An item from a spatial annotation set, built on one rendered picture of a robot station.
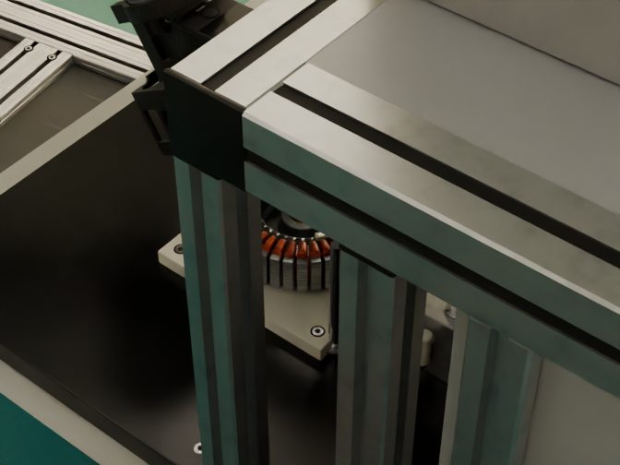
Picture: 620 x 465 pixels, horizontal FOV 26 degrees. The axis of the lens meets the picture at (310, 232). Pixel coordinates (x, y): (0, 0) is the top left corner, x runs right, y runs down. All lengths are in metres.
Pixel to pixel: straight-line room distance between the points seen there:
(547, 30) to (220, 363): 0.26
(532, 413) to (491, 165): 0.11
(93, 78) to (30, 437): 1.22
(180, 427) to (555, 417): 0.37
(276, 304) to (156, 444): 0.13
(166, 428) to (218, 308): 0.20
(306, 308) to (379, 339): 0.32
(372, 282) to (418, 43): 0.11
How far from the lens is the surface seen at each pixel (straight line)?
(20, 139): 1.99
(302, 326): 0.92
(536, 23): 0.59
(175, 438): 0.88
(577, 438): 0.57
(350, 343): 0.63
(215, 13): 0.90
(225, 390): 0.74
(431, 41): 0.60
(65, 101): 2.04
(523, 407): 0.56
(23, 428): 0.92
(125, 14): 0.95
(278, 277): 0.93
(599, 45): 0.58
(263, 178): 0.57
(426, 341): 0.87
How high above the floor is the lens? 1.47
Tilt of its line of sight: 44 degrees down
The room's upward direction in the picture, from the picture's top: straight up
